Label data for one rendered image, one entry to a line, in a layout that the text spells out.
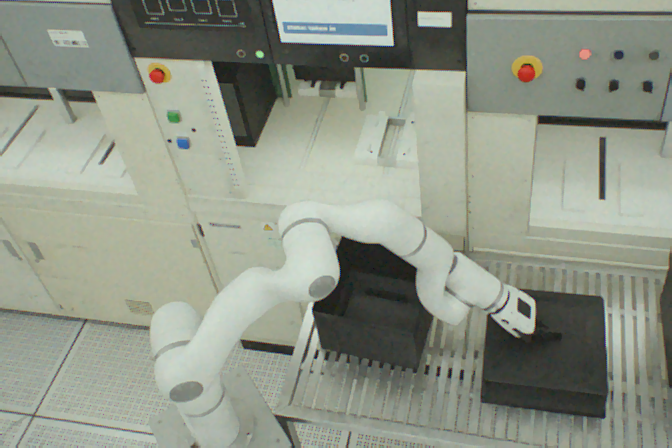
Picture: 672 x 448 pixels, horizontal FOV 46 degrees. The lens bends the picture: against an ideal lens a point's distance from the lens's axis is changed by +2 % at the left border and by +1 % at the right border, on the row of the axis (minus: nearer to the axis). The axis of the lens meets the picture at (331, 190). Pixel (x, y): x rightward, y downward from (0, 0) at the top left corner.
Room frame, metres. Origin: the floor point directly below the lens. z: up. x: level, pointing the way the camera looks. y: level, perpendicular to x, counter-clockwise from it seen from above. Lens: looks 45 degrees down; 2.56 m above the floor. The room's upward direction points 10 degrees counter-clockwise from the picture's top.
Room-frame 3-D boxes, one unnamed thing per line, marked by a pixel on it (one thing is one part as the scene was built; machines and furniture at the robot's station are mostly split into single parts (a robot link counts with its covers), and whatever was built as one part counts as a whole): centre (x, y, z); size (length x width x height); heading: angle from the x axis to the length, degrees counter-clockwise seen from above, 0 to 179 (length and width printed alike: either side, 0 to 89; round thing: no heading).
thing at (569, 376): (1.06, -0.46, 0.83); 0.29 x 0.29 x 0.13; 71
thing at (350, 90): (2.24, -0.08, 0.89); 0.22 x 0.21 x 0.04; 159
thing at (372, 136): (1.85, -0.22, 0.89); 0.22 x 0.21 x 0.04; 159
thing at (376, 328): (1.27, -0.07, 0.85); 0.28 x 0.28 x 0.17; 64
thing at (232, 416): (1.02, 0.39, 0.85); 0.19 x 0.19 x 0.18
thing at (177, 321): (1.06, 0.40, 1.07); 0.19 x 0.12 x 0.24; 8
